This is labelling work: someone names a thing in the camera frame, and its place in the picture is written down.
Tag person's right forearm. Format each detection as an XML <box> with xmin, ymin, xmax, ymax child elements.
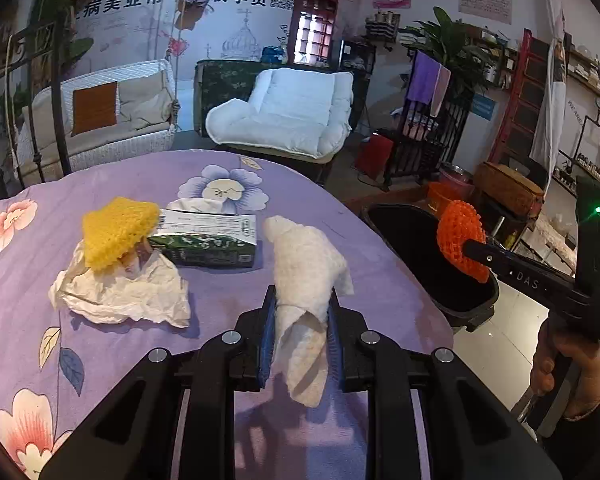
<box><xmin>540</xmin><ymin>375</ymin><xmax>600</xmax><ymax>480</ymax></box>

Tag red bag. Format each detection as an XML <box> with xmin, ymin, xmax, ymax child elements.
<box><xmin>355</xmin><ymin>135</ymin><xmax>395</xmax><ymax>181</ymax></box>

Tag brown pillow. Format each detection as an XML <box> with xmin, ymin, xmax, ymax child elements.
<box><xmin>71</xmin><ymin>81</ymin><xmax>118</xmax><ymax>136</ymax></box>

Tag crumpled white paper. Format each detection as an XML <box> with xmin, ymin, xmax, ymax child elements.
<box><xmin>48</xmin><ymin>240</ymin><xmax>192</xmax><ymax>329</ymax></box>

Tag white wicker swing sofa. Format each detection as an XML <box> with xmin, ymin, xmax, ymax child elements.
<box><xmin>7</xmin><ymin>58</ymin><xmax>179</xmax><ymax>181</ymax></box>

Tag pink basin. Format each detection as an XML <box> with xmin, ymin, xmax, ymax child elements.
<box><xmin>437</xmin><ymin>161</ymin><xmax>476</xmax><ymax>191</ymax></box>

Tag purple towel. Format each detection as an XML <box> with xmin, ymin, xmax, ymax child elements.
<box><xmin>407</xmin><ymin>52</ymin><xmax>441</xmax><ymax>106</ymax></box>

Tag yellow foam net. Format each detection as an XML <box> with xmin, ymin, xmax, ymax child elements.
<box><xmin>81</xmin><ymin>197</ymin><xmax>162</xmax><ymax>273</ymax></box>

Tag orange bucket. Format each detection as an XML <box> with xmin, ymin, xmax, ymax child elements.
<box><xmin>426</xmin><ymin>181</ymin><xmax>463</xmax><ymax>216</ymax></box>

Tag black trash bin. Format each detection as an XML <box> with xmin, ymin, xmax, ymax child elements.
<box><xmin>362</xmin><ymin>202</ymin><xmax>501</xmax><ymax>331</ymax></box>

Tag pink towel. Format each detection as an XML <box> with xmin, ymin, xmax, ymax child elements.
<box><xmin>430</xmin><ymin>65</ymin><xmax>452</xmax><ymax>117</ymax></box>

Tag white cushioned lounge chair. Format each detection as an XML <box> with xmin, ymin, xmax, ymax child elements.
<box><xmin>205</xmin><ymin>67</ymin><xmax>355</xmax><ymax>161</ymax></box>

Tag green floral cabinet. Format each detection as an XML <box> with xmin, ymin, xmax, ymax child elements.
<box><xmin>194</xmin><ymin>58</ymin><xmax>371</xmax><ymax>136</ymax></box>

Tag large printed wall poster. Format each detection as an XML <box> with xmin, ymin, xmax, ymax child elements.
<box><xmin>75</xmin><ymin>0</ymin><xmax>371</xmax><ymax>66</ymax></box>

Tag white paper towel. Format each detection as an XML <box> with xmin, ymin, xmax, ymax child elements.
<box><xmin>263</xmin><ymin>215</ymin><xmax>355</xmax><ymax>408</ymax></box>

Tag orange foam net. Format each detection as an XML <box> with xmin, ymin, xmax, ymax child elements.
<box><xmin>436</xmin><ymin>200</ymin><xmax>491</xmax><ymax>283</ymax></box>

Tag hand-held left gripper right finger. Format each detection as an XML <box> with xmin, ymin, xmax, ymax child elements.
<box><xmin>327</xmin><ymin>296</ymin><xmax>563</xmax><ymax>480</ymax></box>

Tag black metal bed frame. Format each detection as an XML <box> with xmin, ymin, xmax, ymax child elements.
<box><xmin>0</xmin><ymin>10</ymin><xmax>73</xmax><ymax>196</ymax></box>

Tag green potted plant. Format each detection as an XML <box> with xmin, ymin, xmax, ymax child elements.
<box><xmin>402</xmin><ymin>6</ymin><xmax>498</xmax><ymax>96</ymax></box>

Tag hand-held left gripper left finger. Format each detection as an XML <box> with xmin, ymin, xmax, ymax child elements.
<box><xmin>39</xmin><ymin>284</ymin><xmax>281</xmax><ymax>480</ymax></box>

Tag small bottle wall shelf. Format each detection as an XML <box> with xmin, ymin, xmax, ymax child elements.
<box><xmin>365</xmin><ymin>10</ymin><xmax>398</xmax><ymax>51</ymax></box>

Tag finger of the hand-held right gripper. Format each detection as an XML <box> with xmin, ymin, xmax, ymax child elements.
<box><xmin>461</xmin><ymin>239</ymin><xmax>511</xmax><ymax>272</ymax></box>

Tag green tissue box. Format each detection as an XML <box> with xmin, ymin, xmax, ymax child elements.
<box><xmin>147</xmin><ymin>198</ymin><xmax>258</xmax><ymax>268</ymax></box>

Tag wall shelves with goods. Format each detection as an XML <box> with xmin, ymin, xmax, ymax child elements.
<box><xmin>565</xmin><ymin>45</ymin><xmax>600</xmax><ymax>241</ymax></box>

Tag red ladder shelf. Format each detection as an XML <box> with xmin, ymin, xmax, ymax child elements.
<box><xmin>490</xmin><ymin>28</ymin><xmax>551</xmax><ymax>176</ymax></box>

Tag black metal rack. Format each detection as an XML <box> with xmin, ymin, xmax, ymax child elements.
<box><xmin>382</xmin><ymin>50</ymin><xmax>473</xmax><ymax>191</ymax></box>

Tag person's right hand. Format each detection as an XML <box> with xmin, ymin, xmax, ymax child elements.
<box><xmin>530</xmin><ymin>317</ymin><xmax>600</xmax><ymax>418</ymax></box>

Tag hanging white apron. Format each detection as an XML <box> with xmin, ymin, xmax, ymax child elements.
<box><xmin>530</xmin><ymin>5</ymin><xmax>568</xmax><ymax>166</ymax></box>

